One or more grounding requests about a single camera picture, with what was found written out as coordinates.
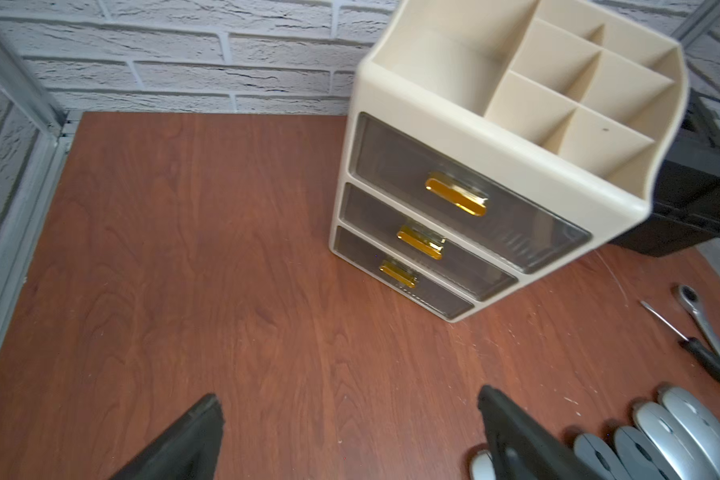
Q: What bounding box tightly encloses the white computer mouse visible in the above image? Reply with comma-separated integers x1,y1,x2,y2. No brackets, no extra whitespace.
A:
469,450,496,480

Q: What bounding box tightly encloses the silver computer mouse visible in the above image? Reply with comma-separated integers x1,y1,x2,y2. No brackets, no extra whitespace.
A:
658,386,720,479
632,402,718,480

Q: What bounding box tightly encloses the silver combination wrench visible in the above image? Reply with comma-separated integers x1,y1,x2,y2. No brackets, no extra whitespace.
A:
673,284,720,356

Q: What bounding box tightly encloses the black plastic toolbox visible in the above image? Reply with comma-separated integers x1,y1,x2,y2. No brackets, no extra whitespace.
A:
610,91,720,257

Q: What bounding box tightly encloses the clear bottom drawer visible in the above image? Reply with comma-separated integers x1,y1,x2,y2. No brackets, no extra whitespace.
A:
333,227,474,321

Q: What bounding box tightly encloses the clear top drawer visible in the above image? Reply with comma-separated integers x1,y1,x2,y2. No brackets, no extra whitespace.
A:
351,113,592,273

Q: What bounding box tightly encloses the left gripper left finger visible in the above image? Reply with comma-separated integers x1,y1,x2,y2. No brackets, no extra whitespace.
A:
111,393,224,480

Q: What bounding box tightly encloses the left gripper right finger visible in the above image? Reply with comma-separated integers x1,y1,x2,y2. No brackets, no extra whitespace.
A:
477,385,599,479

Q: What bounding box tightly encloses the black yellow screwdriver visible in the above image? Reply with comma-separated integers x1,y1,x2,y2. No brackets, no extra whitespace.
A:
639,300,720,384

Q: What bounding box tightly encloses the beige drawer organizer cabinet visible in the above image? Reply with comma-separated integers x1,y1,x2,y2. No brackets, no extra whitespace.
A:
330,1,689,323

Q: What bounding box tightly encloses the dark grey computer mouse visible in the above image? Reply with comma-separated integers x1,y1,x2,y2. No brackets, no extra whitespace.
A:
573,433,632,480
613,426,679,479

